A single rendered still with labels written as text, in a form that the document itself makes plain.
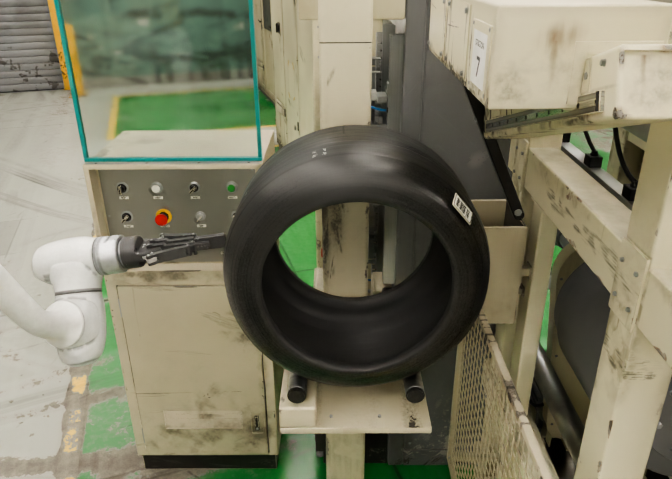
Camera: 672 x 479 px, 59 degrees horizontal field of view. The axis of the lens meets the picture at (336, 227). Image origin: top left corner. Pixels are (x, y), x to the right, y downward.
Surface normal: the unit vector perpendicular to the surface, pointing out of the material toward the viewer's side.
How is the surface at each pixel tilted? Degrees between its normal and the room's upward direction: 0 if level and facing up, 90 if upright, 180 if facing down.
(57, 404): 0
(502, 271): 90
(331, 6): 90
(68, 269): 64
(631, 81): 72
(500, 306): 90
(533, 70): 90
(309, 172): 46
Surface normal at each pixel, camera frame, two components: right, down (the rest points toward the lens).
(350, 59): 0.00, 0.41
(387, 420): 0.00, -0.91
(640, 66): 0.00, 0.11
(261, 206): -0.55, -0.18
